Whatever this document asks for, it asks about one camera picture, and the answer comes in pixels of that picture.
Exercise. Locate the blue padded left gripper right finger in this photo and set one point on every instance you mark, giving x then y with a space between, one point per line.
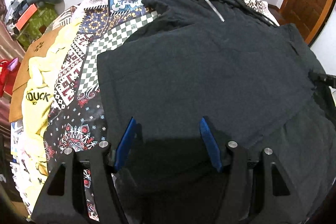
256 191

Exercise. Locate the orange shoe box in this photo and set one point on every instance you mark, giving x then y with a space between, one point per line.
31 10

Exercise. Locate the red plush flower toy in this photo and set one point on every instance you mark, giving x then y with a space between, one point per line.
9 71

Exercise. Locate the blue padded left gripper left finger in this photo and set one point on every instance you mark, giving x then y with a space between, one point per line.
62 198

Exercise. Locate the yellow duck blanket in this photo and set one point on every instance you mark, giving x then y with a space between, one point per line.
38 96

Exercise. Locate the pile of papers and clutter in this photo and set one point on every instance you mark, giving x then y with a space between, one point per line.
14 12

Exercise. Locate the bamboo folding lap table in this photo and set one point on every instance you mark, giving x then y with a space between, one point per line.
38 48

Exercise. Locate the patchwork patterned bed sheet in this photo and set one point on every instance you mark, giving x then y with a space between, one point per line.
77 118

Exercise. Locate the brown wooden door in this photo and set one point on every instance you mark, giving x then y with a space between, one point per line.
309 16

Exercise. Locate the black zip hoodie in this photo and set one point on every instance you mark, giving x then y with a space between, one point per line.
222 61

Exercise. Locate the green patterned storage box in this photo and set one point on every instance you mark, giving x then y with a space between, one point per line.
36 25

